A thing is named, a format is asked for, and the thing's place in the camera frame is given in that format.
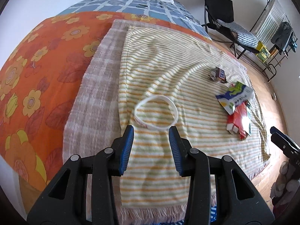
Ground blue plaid sheet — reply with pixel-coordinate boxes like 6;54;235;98
55;0;212;39

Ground pink plaid fringed blanket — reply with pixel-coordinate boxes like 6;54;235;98
62;19;270;224

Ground black folding chair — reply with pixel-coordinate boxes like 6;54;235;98
203;0;260;59

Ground yellow plastic crate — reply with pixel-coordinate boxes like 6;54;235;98
255;41;271;62

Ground green striped hanging cloth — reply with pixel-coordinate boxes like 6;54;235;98
254;0;287;44

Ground yellow green striped towel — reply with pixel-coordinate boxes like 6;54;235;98
117;26;272;210

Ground checked cushion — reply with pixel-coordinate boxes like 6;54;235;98
217;19;258;48

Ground dark hanging clothes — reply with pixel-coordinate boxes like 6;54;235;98
271;21;298;54

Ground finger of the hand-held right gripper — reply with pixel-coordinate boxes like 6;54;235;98
269;126;300;154

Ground white blue green package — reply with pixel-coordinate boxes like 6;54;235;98
215;82;254;116

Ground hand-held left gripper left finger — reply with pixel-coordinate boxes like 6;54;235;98
27;125;135;225

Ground red carton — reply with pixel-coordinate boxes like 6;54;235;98
226;101;252;140

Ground black metal drying rack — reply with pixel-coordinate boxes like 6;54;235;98
250;0;300;82

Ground person's right hand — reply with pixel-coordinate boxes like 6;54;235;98
269;161;300;203

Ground orange floral sheet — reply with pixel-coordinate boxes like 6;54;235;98
0;10;211;193

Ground white plastic ring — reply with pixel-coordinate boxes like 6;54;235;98
134;95;179;130

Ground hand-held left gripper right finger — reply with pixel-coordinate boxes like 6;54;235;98
169;126;275;225

